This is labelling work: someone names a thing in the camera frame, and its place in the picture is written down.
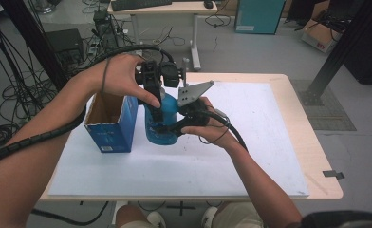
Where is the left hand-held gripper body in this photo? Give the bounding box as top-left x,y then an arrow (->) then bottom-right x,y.
136,57 -> 190,93

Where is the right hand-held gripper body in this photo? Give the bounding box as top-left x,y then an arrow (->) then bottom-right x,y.
177,80 -> 215,127

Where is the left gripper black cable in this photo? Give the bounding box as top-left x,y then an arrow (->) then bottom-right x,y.
0,44 -> 176,226

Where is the teal box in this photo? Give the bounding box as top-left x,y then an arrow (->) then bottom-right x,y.
234,0 -> 287,35

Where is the person's left leg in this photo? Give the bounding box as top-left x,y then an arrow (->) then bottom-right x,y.
116,203 -> 158,228

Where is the black slanted pole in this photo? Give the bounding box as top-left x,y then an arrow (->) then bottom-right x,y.
0,0 -> 74,93

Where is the white shoe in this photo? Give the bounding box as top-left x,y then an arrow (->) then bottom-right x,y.
201,206 -> 219,228
146,211 -> 167,228

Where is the person's right hand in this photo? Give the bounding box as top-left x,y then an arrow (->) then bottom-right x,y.
180,96 -> 235,150

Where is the white desk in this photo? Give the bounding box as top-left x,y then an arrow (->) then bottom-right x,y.
107,0 -> 218,71

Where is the black computer tower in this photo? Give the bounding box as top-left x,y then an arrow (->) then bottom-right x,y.
93,9 -> 121,55

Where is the person's leg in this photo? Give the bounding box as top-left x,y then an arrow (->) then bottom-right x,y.
116,203 -> 158,228
212,201 -> 265,228

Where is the black keyboard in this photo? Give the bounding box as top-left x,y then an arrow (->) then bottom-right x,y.
110,0 -> 173,12

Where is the thin cable under desk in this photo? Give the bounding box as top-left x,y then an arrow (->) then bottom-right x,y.
142,27 -> 187,47

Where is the person's right leg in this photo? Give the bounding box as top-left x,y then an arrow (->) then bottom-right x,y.
212,201 -> 265,228

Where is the black floor box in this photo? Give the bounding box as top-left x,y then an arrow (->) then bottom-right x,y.
45,28 -> 84,66

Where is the open brown cardboard box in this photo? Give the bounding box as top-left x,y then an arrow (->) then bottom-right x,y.
301,18 -> 344,54

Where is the right thin black wrist strap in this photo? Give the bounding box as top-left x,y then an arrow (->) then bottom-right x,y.
197,117 -> 232,145

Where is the dark tape piece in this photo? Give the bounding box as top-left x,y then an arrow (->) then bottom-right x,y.
322,170 -> 345,181

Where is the thin black wrist strap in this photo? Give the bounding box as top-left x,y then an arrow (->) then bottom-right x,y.
101,58 -> 111,96
197,117 -> 232,145

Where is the floor cable bundle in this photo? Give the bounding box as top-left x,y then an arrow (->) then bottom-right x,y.
0,18 -> 71,150

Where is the blue cardboard box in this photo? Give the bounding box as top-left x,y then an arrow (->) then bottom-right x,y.
84,91 -> 140,154

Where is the blue detergent bottle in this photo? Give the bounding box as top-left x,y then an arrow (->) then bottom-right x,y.
143,88 -> 179,146

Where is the large dark cabinet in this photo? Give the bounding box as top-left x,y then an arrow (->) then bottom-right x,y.
344,15 -> 372,86

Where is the dark grid floor mat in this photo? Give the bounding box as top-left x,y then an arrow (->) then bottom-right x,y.
289,79 -> 358,132

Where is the black cable loop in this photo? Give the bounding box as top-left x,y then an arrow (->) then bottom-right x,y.
204,13 -> 232,29

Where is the person's left hand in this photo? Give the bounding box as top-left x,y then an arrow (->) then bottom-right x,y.
89,53 -> 162,109

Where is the white table mat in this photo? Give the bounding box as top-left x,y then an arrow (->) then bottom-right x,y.
47,80 -> 310,198

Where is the left thin black wrist strap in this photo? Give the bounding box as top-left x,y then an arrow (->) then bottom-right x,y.
101,58 -> 111,96

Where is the black metal stand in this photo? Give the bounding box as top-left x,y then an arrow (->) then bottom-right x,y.
301,0 -> 372,107

